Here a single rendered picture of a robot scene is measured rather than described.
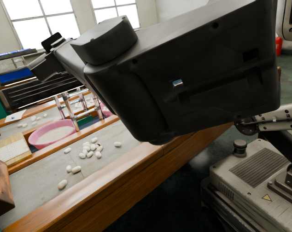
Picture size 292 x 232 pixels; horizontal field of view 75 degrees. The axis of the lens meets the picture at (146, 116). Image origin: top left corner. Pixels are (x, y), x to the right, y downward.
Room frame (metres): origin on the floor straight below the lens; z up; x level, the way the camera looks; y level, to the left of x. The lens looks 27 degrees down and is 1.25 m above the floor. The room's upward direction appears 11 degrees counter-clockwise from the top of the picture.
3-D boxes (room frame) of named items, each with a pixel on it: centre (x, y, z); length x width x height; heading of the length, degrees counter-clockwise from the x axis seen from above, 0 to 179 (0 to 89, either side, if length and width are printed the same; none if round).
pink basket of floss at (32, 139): (0.99, 0.54, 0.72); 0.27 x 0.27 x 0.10
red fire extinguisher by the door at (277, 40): (4.20, -3.16, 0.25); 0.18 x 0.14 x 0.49; 123
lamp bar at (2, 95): (0.85, 0.24, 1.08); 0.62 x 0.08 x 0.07; 125
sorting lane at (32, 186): (1.05, -0.15, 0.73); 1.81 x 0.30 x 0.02; 125
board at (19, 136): (0.86, 0.72, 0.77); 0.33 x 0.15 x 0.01; 35
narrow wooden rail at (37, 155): (1.19, -0.05, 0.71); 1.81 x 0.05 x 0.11; 125
